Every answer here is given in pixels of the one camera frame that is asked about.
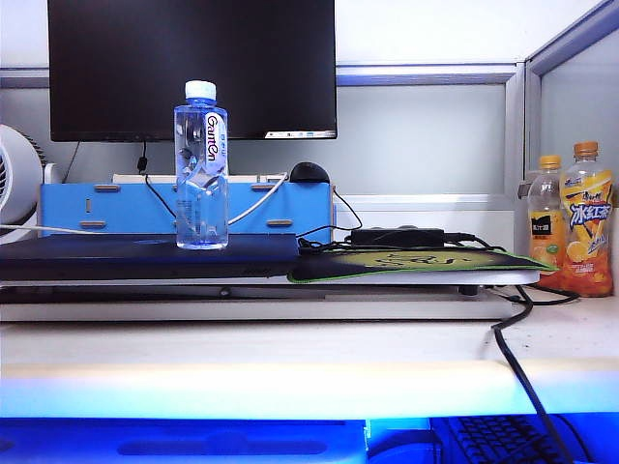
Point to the clear mineral water bottle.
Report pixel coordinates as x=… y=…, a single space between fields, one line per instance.
x=200 y=193

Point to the dark closed laptop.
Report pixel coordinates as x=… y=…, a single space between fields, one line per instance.
x=97 y=256

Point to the small orange juice bottle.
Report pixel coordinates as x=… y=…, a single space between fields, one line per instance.
x=545 y=227

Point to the large iced tea bottle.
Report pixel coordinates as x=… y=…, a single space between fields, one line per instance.
x=587 y=232

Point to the black computer mouse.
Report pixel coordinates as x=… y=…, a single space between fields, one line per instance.
x=309 y=173

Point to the black power adapter brick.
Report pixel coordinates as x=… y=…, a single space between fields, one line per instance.
x=396 y=236

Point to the white raised desk platform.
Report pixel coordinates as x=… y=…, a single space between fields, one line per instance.
x=242 y=309

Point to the black green-edged mouse pad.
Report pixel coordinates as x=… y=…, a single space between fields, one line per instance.
x=459 y=263

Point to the black computer monitor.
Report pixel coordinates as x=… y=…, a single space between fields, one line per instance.
x=266 y=67

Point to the black keyboard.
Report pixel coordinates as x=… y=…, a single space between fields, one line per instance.
x=498 y=440

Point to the white round desk fan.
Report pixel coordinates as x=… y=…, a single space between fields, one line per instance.
x=19 y=183

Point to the grey aluminium partition frame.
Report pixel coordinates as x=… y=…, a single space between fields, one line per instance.
x=425 y=73

